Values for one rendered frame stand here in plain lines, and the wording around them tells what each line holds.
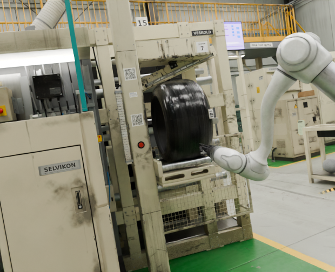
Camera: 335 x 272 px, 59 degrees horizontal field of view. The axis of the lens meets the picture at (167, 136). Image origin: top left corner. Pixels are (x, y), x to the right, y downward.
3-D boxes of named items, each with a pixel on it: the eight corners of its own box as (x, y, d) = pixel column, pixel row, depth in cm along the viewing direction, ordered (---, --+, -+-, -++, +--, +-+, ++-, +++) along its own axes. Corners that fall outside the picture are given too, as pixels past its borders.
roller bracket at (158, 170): (159, 178, 179) (156, 162, 179) (147, 169, 218) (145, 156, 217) (164, 177, 180) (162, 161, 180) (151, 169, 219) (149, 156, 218)
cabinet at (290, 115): (294, 162, 586) (286, 99, 579) (273, 160, 639) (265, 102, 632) (326, 154, 622) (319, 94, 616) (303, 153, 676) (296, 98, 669)
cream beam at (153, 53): (133, 62, 211) (130, 41, 211) (129, 69, 236) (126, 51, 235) (212, 54, 226) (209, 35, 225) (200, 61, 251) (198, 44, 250)
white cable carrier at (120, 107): (126, 164, 187) (114, 89, 184) (126, 163, 191) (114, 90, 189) (133, 163, 188) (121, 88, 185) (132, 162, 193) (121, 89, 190)
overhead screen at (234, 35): (219, 51, 554) (215, 21, 551) (218, 51, 558) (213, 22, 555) (245, 49, 578) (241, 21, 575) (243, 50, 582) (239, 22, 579)
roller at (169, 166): (159, 163, 185) (158, 167, 188) (161, 169, 182) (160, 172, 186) (210, 154, 193) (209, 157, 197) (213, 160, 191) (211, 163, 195)
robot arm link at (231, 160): (208, 162, 150) (229, 170, 154) (222, 170, 135) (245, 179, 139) (217, 142, 150) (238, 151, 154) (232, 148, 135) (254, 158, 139)
